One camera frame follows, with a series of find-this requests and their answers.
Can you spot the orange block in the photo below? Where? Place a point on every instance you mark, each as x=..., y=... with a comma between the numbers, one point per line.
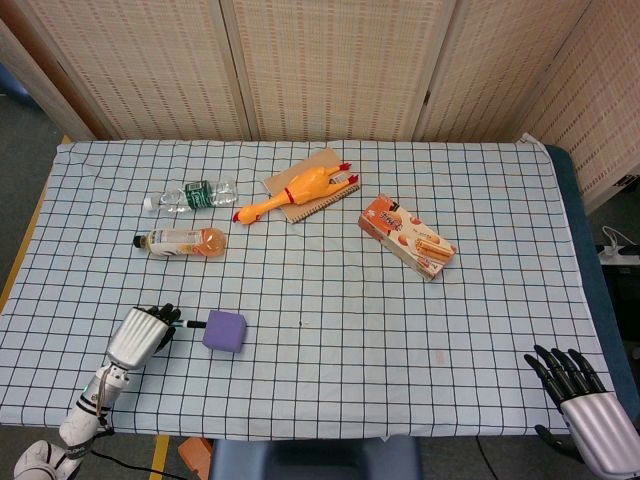
x=196, y=456

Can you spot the woven folding screen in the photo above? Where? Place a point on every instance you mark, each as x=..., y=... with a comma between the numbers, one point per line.
x=320, y=65

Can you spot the white checkered tablecloth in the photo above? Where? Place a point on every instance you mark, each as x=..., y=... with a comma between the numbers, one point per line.
x=320, y=320

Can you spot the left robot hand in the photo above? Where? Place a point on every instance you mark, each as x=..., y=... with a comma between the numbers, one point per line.
x=137, y=340

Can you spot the purple foam cube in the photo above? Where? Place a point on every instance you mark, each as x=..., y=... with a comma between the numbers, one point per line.
x=224, y=332

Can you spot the orange biscuit box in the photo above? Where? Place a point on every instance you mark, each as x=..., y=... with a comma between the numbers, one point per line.
x=407, y=235

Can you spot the yellow rubber chicken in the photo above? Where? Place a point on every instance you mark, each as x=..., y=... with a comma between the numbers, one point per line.
x=300, y=192

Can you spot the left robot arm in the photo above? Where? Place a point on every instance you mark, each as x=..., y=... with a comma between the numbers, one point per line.
x=75, y=425

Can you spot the white power strip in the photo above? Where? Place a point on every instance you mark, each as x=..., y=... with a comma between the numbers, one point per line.
x=620, y=250

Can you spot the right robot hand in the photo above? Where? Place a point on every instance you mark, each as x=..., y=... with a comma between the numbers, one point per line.
x=582, y=405

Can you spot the orange drink bottle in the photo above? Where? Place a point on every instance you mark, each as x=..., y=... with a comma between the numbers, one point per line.
x=182, y=242

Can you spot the brown spiral notebook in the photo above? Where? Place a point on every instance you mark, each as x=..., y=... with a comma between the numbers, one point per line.
x=305, y=207

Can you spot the clear bottle green label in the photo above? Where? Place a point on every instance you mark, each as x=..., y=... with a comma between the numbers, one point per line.
x=192, y=196

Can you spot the blue table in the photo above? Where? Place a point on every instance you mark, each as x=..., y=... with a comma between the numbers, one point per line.
x=595, y=260

